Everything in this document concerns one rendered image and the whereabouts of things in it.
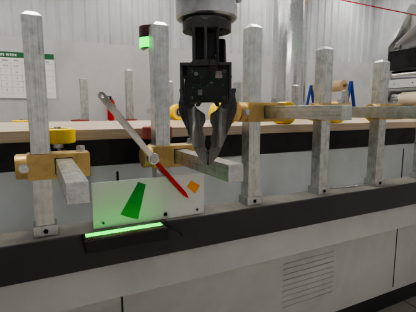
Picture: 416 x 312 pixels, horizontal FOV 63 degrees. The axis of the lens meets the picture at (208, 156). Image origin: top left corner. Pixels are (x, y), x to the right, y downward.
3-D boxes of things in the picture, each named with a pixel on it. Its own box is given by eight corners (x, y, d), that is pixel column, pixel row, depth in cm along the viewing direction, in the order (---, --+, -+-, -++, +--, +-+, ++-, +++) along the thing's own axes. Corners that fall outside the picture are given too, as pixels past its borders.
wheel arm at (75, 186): (91, 208, 46) (90, 177, 46) (65, 211, 45) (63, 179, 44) (66, 163, 85) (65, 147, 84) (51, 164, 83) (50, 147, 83)
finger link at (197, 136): (185, 169, 49) (184, 106, 48) (189, 163, 55) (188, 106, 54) (206, 169, 49) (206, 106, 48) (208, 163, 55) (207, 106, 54)
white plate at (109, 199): (204, 213, 83) (204, 173, 81) (93, 229, 71) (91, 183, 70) (203, 212, 83) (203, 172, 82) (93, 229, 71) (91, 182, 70)
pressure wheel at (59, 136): (84, 171, 85) (82, 125, 84) (62, 177, 78) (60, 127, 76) (57, 169, 87) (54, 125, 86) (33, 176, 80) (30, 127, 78)
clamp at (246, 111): (285, 121, 90) (286, 102, 89) (242, 122, 84) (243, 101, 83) (271, 121, 95) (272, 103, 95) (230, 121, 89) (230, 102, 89)
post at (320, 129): (326, 209, 103) (333, 46, 96) (317, 210, 101) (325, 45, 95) (317, 206, 106) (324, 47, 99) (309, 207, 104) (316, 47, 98)
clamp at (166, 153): (200, 164, 81) (200, 143, 80) (145, 169, 75) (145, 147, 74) (190, 161, 86) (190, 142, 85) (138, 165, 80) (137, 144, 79)
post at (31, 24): (57, 256, 69) (41, 11, 63) (38, 260, 68) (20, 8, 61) (56, 250, 72) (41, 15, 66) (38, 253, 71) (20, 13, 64)
